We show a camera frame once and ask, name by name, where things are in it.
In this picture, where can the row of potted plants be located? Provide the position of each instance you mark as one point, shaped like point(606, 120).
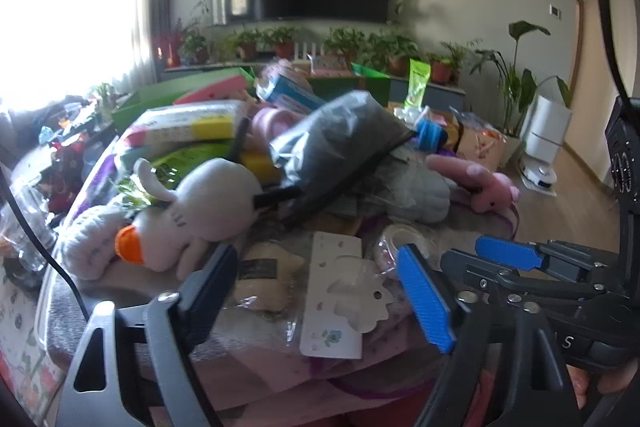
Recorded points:
point(345, 39)

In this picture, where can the red flowering potted plant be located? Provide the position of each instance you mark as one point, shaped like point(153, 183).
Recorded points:
point(167, 44)

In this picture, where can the white hair clip card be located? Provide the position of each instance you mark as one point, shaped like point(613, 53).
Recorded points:
point(325, 307)

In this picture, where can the green shiny snack packet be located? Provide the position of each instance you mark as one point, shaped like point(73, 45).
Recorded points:
point(185, 162)

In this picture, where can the white robot vacuum dock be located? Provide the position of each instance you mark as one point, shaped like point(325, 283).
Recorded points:
point(547, 122)

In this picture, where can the white plush mitten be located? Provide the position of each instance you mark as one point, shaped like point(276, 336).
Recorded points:
point(420, 194)

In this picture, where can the green standing pouch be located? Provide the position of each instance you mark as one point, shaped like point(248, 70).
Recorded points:
point(419, 82)

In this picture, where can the small spider plant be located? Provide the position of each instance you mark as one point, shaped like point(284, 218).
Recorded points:
point(105, 93)

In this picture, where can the pink plastic item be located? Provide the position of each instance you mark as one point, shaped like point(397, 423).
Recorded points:
point(272, 122)

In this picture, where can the pink flat box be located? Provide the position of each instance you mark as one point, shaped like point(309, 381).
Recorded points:
point(220, 87)

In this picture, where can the blue white packet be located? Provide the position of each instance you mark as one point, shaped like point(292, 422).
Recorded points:
point(290, 89)

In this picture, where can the cream plush with dark label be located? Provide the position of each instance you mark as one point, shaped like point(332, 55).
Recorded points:
point(270, 292)

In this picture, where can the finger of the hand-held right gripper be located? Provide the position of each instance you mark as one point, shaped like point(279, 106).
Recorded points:
point(472, 272)
point(505, 252)

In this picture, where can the white plush duck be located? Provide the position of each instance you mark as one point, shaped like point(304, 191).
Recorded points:
point(215, 202)

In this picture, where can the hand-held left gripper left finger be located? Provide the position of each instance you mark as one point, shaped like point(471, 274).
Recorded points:
point(210, 287)

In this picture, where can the clear tape roll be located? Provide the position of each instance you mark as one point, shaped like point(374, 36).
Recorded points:
point(400, 234)

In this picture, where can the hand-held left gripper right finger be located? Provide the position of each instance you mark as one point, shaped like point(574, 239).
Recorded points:
point(425, 297)

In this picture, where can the pink cartoon snack packet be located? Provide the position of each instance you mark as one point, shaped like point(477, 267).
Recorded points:
point(330, 64)

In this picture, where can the pink plush toy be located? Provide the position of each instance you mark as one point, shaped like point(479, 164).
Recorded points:
point(480, 179)

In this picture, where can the floral printed cloth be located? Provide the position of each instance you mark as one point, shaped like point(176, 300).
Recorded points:
point(20, 332)

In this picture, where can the white yellow wipes packet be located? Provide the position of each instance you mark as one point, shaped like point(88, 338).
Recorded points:
point(190, 122)

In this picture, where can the large leafy floor plant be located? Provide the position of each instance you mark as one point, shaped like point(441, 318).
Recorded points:
point(520, 92)

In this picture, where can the white knitted plush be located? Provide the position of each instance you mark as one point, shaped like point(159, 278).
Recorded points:
point(85, 247)

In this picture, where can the blue fuzzy roll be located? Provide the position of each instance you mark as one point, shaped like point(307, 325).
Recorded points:
point(431, 137)

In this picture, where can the grey zip pouch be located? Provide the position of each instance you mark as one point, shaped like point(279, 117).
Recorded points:
point(335, 142)

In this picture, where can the yellow block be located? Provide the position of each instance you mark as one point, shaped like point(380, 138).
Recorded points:
point(255, 164)

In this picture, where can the white wall switch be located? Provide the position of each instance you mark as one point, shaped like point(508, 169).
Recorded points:
point(555, 10)

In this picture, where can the white robot vacuum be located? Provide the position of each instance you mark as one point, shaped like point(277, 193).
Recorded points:
point(537, 174)

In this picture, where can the wooden door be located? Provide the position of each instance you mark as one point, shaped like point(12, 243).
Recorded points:
point(580, 37)

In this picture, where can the white router with antennas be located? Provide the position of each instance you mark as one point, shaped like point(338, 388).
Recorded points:
point(306, 51)

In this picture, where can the clear plastic bag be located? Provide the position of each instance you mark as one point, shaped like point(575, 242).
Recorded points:
point(25, 232)

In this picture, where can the sheer white curtain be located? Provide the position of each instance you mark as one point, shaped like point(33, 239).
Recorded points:
point(75, 7)

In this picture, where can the person's right hand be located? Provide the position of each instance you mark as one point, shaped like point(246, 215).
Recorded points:
point(620, 379)

